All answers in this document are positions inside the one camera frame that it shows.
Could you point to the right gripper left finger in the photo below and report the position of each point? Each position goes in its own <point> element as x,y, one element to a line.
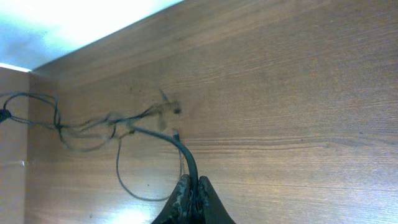
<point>176,208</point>

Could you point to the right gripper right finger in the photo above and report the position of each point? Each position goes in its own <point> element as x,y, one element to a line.
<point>214,211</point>

